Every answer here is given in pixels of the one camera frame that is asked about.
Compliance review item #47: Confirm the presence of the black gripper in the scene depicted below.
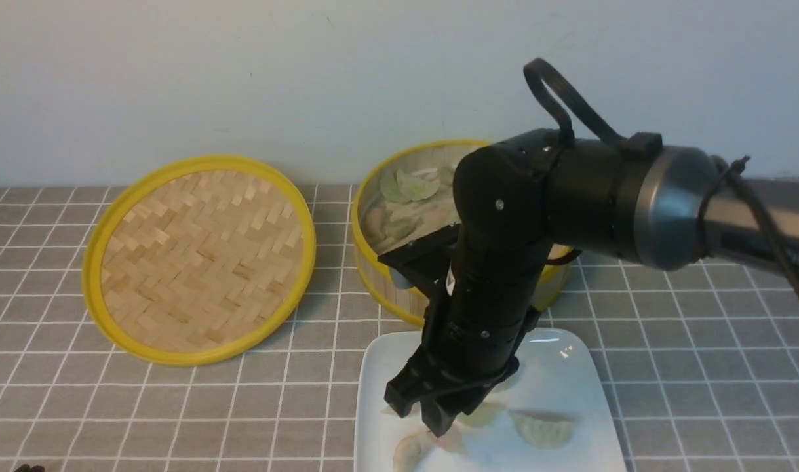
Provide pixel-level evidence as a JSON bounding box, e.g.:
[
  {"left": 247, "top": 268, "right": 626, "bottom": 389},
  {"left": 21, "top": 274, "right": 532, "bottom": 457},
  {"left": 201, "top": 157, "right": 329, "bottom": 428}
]
[{"left": 384, "top": 295, "right": 541, "bottom": 437}]

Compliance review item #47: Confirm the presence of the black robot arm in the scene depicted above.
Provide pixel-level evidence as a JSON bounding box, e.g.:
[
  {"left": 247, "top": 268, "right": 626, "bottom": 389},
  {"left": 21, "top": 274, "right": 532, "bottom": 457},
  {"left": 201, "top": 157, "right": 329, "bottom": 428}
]
[{"left": 378, "top": 129, "right": 799, "bottom": 437}]

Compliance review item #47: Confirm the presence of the white dumpling on plate bottom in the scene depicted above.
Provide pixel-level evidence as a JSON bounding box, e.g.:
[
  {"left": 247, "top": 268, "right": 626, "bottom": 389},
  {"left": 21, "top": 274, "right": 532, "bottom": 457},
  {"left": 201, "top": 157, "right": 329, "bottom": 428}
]
[{"left": 391, "top": 430, "right": 438, "bottom": 472}]

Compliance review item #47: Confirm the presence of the white dumpling on plate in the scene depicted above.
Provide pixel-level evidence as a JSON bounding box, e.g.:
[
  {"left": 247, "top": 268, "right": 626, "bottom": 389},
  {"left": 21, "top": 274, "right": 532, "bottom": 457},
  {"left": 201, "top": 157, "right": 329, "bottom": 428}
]
[
  {"left": 509, "top": 410, "right": 576, "bottom": 449},
  {"left": 391, "top": 430, "right": 438, "bottom": 472},
  {"left": 492, "top": 368, "right": 523, "bottom": 393}
]

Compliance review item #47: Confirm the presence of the pink dumpling on plate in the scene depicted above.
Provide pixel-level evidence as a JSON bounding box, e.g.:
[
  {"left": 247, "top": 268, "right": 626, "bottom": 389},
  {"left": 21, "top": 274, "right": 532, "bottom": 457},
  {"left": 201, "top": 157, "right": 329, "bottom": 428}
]
[{"left": 430, "top": 426, "right": 466, "bottom": 455}]

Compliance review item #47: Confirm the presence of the green dumpling on plate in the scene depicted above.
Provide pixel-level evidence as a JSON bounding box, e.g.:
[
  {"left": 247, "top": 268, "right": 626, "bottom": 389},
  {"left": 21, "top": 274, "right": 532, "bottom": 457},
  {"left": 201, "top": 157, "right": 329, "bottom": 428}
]
[{"left": 456, "top": 401, "right": 506, "bottom": 429}]

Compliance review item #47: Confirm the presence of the white dumpling on plate top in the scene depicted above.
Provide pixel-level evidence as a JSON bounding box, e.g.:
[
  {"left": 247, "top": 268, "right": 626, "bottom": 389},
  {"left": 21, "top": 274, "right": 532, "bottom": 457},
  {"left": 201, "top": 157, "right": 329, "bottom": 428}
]
[{"left": 492, "top": 368, "right": 523, "bottom": 393}]

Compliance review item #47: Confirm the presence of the white dumpling on plate right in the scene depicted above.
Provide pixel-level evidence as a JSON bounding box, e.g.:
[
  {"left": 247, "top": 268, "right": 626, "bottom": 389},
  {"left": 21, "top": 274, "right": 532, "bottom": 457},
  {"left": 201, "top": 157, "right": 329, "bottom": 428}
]
[{"left": 509, "top": 410, "right": 576, "bottom": 449}]

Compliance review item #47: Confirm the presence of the white square plate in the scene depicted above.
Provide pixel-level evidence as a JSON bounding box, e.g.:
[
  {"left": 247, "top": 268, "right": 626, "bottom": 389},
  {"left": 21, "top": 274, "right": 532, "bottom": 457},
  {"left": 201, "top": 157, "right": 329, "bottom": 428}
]
[{"left": 353, "top": 328, "right": 626, "bottom": 471}]

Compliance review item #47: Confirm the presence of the pink dumpling steamer left edge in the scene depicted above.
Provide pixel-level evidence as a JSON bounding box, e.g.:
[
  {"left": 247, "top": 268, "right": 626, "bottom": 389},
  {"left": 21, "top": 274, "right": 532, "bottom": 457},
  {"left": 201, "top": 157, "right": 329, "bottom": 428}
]
[{"left": 363, "top": 206, "right": 389, "bottom": 241}]

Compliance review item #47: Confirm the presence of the white dumpling steamer middle left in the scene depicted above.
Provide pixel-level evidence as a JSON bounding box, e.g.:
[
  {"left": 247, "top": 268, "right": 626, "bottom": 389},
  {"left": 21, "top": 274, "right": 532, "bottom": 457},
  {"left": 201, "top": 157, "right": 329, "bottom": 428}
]
[{"left": 389, "top": 200, "right": 459, "bottom": 225}]

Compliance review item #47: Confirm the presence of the bamboo steamer basket yellow rim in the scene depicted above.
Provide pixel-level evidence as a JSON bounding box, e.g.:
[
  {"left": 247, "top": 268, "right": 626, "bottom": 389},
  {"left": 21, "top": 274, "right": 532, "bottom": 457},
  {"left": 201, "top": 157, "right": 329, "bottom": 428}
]
[{"left": 351, "top": 138, "right": 572, "bottom": 328}]

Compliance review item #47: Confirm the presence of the green dumpling in steamer back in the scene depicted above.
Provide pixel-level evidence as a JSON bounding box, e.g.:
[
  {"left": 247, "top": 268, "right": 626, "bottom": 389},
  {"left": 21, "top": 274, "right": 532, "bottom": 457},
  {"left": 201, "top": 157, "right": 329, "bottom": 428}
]
[{"left": 396, "top": 169, "right": 440, "bottom": 201}]

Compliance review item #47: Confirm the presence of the green dumpling steamer back left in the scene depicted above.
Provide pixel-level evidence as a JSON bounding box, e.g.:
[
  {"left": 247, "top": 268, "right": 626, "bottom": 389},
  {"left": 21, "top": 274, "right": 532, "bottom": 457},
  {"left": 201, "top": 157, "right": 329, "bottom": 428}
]
[{"left": 379, "top": 169, "right": 409, "bottom": 204}]

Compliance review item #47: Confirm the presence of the small green dumpling steamer back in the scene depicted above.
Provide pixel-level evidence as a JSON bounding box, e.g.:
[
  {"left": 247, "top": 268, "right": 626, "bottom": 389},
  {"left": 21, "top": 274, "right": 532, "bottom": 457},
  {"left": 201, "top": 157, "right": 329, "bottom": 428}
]
[{"left": 438, "top": 165, "right": 454, "bottom": 186}]

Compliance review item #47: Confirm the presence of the bamboo steamer lid yellow rim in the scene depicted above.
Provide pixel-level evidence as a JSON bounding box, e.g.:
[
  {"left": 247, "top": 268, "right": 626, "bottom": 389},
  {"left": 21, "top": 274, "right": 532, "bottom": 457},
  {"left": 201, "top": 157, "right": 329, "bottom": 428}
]
[{"left": 82, "top": 155, "right": 317, "bottom": 366}]

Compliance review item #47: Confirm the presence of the grey checked tablecloth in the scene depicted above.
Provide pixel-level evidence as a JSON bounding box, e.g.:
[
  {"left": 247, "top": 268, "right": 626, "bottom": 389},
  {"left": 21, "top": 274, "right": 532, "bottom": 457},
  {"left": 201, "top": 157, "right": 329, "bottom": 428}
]
[{"left": 0, "top": 185, "right": 799, "bottom": 471}]

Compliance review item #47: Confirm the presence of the dark object bottom left corner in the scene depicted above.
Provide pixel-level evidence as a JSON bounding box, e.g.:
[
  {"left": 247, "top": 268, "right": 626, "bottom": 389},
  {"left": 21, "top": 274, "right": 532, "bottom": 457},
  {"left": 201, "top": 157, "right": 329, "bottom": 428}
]
[{"left": 14, "top": 463, "right": 46, "bottom": 472}]

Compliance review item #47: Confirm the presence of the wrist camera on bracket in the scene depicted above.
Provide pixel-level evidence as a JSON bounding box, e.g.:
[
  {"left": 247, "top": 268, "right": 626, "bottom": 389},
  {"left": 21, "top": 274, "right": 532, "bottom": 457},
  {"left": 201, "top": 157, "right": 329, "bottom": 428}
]
[{"left": 376, "top": 224, "right": 461, "bottom": 298}]

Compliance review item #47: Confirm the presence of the black cable loop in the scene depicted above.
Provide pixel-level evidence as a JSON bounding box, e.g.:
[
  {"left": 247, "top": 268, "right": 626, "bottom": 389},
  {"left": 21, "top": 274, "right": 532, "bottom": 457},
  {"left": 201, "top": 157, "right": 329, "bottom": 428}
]
[{"left": 522, "top": 58, "right": 629, "bottom": 148}]

